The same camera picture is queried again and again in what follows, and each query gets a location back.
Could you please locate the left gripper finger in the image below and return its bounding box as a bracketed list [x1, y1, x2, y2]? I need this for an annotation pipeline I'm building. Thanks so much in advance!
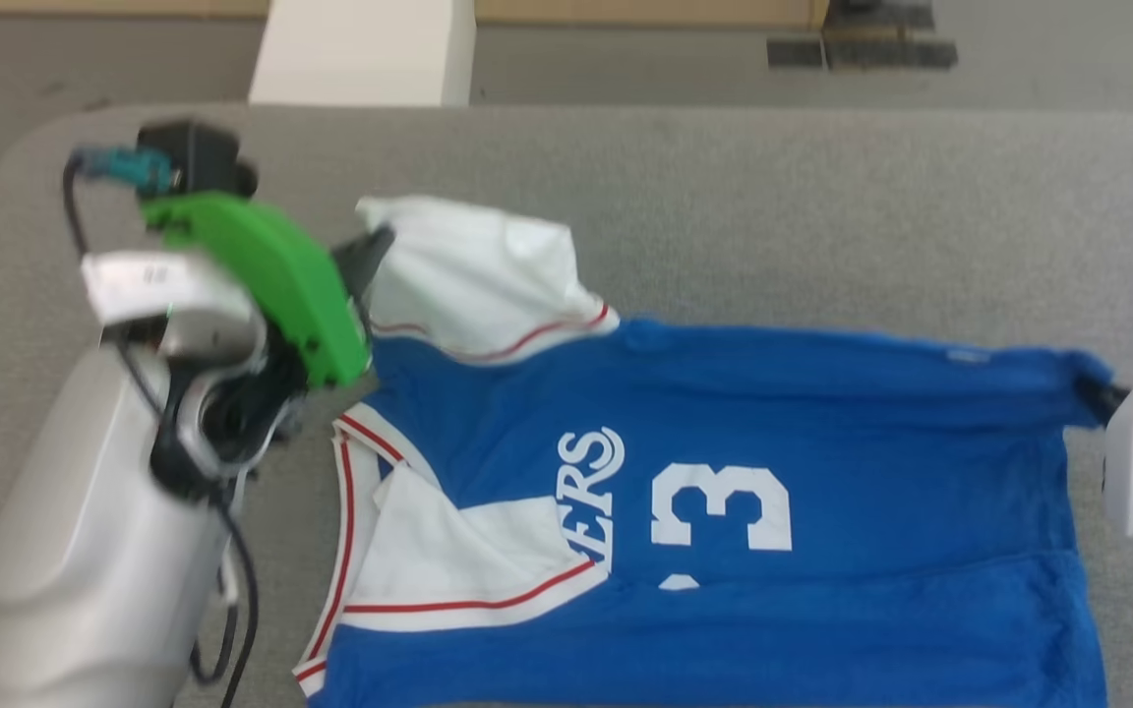
[330, 225, 397, 298]

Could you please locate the white rectangular box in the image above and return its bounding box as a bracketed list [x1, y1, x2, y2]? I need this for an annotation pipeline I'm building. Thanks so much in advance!
[249, 0, 478, 108]

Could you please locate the grey fabric sofa seat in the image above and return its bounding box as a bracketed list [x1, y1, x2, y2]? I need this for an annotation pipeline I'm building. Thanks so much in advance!
[0, 101, 1133, 708]

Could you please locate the blue white basketball jersey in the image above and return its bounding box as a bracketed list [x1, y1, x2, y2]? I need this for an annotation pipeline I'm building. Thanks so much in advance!
[292, 193, 1120, 708]

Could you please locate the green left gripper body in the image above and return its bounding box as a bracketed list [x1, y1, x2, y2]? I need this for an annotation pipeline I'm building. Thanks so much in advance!
[141, 190, 373, 390]

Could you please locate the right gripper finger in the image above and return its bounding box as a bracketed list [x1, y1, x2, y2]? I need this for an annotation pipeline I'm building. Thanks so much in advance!
[1076, 379, 1132, 426]

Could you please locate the small black floor tape patch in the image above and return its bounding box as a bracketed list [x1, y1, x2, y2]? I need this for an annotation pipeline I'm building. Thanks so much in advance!
[767, 36, 824, 69]

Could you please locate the large black floor tape patch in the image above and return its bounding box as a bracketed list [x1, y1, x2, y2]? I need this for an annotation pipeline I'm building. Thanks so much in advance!
[822, 32, 959, 71]

